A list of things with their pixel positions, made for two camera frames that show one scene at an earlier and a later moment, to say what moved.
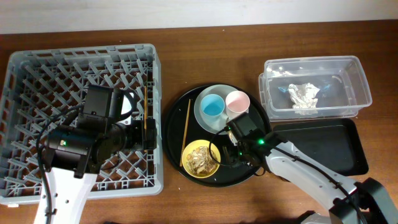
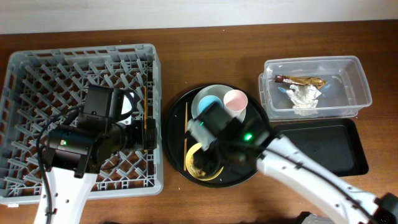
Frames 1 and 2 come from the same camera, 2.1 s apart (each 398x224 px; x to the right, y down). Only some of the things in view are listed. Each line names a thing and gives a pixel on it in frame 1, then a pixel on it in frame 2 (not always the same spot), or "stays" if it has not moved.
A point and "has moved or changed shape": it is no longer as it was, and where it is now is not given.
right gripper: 236,152 -> 207,158
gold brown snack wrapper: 234,140 has moved or changed shape
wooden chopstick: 145,107 stays
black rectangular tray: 334,142 stays
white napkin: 303,96 stays
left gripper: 150,134 stays
